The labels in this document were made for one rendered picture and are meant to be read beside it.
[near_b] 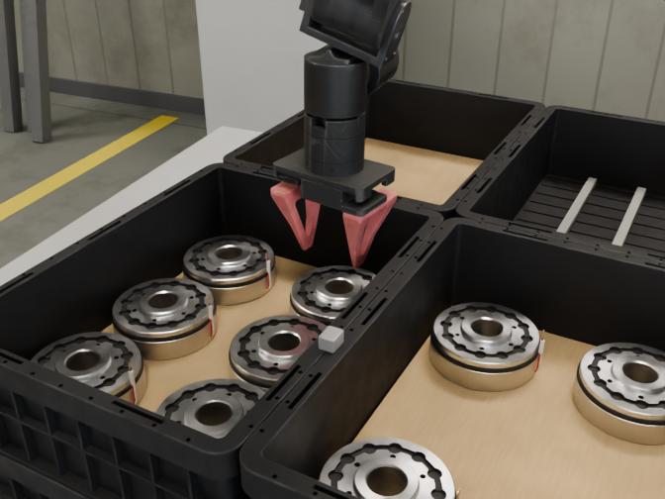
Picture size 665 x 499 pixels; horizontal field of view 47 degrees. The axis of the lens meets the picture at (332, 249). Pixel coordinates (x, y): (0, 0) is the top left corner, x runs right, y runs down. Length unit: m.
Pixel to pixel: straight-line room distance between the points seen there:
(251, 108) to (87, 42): 1.46
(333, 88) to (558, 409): 0.35
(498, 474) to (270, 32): 2.32
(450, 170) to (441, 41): 2.17
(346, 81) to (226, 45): 2.26
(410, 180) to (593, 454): 0.56
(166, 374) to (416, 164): 0.58
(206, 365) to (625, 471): 0.38
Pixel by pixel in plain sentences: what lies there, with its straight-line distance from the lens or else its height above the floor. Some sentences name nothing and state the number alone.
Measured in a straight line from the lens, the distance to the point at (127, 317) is 0.78.
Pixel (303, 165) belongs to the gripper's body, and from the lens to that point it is 0.73.
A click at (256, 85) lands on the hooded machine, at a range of 2.90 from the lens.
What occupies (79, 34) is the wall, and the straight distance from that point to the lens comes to 4.22.
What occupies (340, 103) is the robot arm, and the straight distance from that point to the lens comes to 0.68.
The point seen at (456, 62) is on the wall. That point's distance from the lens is 3.30.
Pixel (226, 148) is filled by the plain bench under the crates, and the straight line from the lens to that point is 1.59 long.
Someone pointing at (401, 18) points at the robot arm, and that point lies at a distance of 0.66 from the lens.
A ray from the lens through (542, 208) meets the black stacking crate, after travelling 1.07.
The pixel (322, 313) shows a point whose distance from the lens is 0.76.
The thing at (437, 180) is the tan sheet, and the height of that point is 0.83.
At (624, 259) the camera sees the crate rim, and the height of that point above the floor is 0.93.
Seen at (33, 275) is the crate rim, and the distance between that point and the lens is 0.74.
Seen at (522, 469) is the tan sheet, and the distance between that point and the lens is 0.66.
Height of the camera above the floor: 1.29
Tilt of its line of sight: 30 degrees down
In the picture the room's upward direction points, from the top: straight up
